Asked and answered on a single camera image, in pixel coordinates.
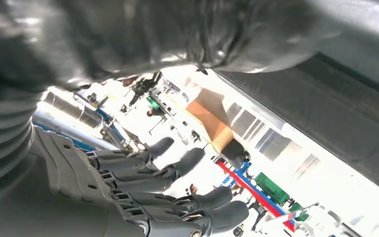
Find brown cardboard box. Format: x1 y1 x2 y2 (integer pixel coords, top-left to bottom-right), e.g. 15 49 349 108
185 87 235 154

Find large green crate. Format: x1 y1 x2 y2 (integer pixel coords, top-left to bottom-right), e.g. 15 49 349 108
254 172 291 207

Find stamped metal panel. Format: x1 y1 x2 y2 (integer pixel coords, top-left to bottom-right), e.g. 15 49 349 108
317 0 379 102

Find small green crate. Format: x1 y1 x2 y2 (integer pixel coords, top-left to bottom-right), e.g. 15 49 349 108
288 202 310 223

